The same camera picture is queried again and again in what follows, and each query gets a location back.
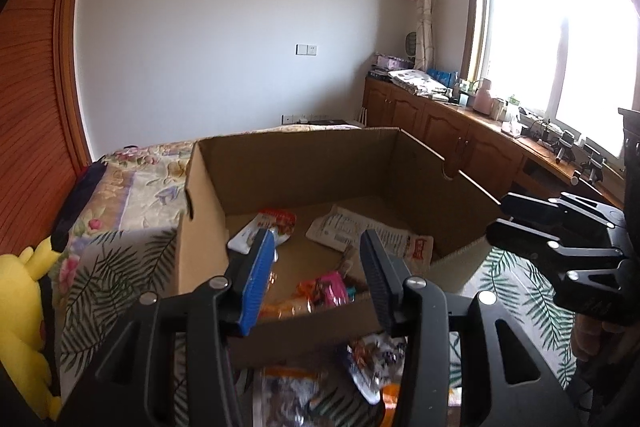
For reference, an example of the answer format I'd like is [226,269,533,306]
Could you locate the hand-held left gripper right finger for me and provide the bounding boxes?
[360,229,581,427]

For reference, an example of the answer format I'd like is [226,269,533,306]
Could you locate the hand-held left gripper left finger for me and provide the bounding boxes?
[60,229,277,427]

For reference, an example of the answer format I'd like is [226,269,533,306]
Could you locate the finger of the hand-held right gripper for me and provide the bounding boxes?
[486,218,626,270]
[500,192,626,230]

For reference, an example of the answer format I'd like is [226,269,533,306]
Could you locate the pink-ended bread packet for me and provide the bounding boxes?
[260,271,360,320]

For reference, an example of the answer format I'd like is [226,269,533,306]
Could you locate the red white snack packet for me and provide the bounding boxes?
[227,208,297,254]

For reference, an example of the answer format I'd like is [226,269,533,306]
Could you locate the large silver white packet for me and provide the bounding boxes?
[306,205,435,276]

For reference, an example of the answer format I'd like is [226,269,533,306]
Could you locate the brown cardboard box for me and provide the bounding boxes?
[175,127,506,358]

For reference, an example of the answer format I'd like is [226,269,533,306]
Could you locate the person's right hand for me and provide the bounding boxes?
[571,314,623,364]

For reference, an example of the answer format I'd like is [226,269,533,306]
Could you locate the blue white snack packet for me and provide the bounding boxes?
[345,332,406,405]

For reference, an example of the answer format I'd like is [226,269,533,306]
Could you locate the pink thermos jug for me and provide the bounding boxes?
[472,78,493,112]

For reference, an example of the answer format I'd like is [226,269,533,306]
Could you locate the long wooden cabinet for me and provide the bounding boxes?
[362,74,626,212]

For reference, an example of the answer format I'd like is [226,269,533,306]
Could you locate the clear packet with brown snack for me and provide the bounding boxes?
[252,367,386,427]

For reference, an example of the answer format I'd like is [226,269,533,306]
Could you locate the leaf print bed sheet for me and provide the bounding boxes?
[55,227,581,427]

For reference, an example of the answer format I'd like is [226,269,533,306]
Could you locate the floral blanket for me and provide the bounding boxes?
[55,139,201,308]

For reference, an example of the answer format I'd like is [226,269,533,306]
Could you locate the blue packets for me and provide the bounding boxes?
[427,69,459,88]

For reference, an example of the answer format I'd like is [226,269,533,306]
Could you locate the folded printed cloth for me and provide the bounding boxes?
[389,69,451,101]

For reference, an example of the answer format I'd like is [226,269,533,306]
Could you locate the wooden framed window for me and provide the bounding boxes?
[462,0,640,158]

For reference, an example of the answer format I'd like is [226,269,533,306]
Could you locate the yellow plush toy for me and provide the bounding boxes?
[0,234,63,423]

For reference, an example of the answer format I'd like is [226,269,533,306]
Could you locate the wooden slatted wardrobe door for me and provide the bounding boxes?
[0,0,96,258]

